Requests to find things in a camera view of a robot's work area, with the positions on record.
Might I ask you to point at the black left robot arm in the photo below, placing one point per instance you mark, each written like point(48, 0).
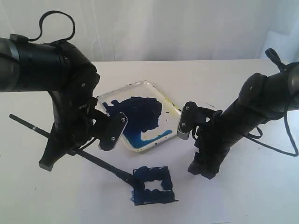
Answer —
point(62, 70)

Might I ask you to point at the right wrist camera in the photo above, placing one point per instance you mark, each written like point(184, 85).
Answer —
point(187, 120)

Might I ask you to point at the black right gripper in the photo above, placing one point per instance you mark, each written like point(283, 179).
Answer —
point(213, 141)

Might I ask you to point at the white curtain backdrop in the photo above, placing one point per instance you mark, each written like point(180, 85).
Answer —
point(151, 30)

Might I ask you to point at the white paint tray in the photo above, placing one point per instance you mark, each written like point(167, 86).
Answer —
point(152, 117)

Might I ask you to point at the black paintbrush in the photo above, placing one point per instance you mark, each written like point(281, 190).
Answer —
point(125, 176)

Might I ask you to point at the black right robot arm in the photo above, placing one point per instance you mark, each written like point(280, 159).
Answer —
point(261, 99)

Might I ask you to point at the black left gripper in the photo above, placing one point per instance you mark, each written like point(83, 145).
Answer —
point(72, 128)

